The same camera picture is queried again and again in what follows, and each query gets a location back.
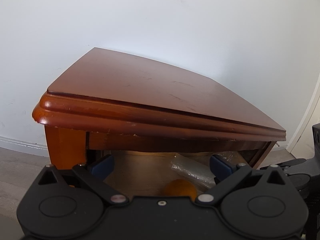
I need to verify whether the brown wooden drawer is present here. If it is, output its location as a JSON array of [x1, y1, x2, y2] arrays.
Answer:
[[101, 150, 272, 198]]

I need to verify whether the clear plastic wrapper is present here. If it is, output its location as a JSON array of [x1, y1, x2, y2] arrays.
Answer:
[[171, 151, 246, 189]]

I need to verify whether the white door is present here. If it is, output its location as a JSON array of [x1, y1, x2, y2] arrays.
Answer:
[[287, 81, 319, 159]]

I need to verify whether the orange round fruit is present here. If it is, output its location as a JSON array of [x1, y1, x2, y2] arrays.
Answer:
[[161, 179, 197, 201]]

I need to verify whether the brown wooden nightstand cabinet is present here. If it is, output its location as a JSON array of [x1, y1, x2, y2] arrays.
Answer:
[[32, 48, 286, 170]]

